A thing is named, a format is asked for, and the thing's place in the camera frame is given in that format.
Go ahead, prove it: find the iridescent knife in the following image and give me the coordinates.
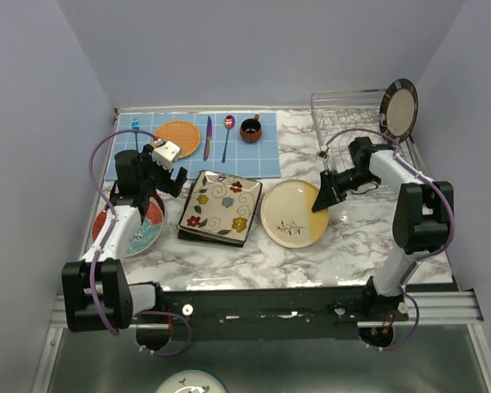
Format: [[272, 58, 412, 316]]
[[203, 115, 213, 161]]

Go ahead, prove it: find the orange black mug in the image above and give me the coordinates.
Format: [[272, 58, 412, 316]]
[[240, 114, 263, 143]]

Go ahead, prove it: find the cream square dark-rimmed plate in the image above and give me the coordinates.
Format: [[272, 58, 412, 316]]
[[177, 169, 264, 243]]

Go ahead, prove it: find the blue fork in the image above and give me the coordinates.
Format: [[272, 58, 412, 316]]
[[132, 119, 140, 150]]

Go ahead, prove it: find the aluminium frame rail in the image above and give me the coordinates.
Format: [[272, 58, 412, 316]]
[[49, 290, 484, 328]]

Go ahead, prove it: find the red rimmed round plate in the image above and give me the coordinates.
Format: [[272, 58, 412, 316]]
[[150, 192, 165, 219]]

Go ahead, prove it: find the yellow round plate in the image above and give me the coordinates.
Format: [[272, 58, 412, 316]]
[[260, 179, 330, 249]]

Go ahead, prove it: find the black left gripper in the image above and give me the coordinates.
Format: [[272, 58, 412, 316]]
[[139, 144, 187, 197]]

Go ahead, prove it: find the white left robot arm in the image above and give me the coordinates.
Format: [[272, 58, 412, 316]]
[[61, 140, 187, 335]]

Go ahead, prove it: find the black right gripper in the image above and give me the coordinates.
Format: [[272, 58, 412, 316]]
[[312, 167, 379, 212]]

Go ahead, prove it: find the white red rimmed plate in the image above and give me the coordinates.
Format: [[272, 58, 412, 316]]
[[90, 202, 164, 257]]

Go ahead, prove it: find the white floral plate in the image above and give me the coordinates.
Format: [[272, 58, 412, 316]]
[[155, 370, 227, 393]]

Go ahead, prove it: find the dark olive round plate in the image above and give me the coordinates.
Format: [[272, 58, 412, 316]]
[[379, 78, 419, 142]]

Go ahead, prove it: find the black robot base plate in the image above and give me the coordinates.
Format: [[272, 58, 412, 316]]
[[118, 282, 414, 341]]

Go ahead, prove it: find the woven wicker round trivet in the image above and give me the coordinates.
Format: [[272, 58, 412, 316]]
[[155, 120, 201, 159]]

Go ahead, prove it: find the iridescent spoon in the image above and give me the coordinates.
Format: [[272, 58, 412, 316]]
[[221, 115, 236, 163]]

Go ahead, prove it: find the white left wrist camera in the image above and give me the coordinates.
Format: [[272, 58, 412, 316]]
[[151, 138, 181, 172]]

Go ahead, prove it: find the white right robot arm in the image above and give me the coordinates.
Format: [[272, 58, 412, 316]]
[[312, 137, 454, 321]]

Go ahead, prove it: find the blue grid placemat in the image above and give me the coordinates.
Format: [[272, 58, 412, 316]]
[[116, 112, 281, 179]]

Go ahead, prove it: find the wire dish rack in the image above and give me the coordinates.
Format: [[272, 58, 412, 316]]
[[311, 88, 423, 192]]

